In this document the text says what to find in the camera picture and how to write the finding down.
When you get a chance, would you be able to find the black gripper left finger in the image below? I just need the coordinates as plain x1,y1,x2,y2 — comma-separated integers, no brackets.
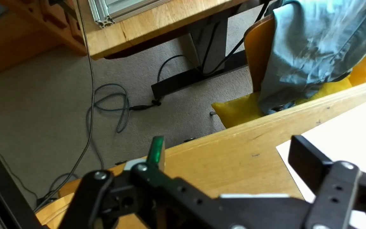
58,163,217,229

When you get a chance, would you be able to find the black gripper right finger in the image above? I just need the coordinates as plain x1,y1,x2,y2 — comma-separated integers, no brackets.
287,135,366,229

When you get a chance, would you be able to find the white paper sheet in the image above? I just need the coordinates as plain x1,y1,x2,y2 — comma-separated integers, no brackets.
277,103,366,229

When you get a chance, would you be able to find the black desk leg base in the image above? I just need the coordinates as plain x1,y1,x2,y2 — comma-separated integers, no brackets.
151,51,246,101

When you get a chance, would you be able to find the grey-blue jacket on chair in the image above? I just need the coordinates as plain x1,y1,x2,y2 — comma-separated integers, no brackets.
258,0,366,113

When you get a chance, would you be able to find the yellow wooden chair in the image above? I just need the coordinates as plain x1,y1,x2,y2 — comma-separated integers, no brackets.
212,17,366,129

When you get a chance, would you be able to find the wooden side desk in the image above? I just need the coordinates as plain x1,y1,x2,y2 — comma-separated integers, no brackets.
76,0,246,60

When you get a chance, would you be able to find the grey cable on floor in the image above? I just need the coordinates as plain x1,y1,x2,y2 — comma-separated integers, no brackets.
34,55,132,210

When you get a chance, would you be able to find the aluminium extrusion frame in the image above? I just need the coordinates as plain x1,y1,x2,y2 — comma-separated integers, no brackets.
88,0,169,27

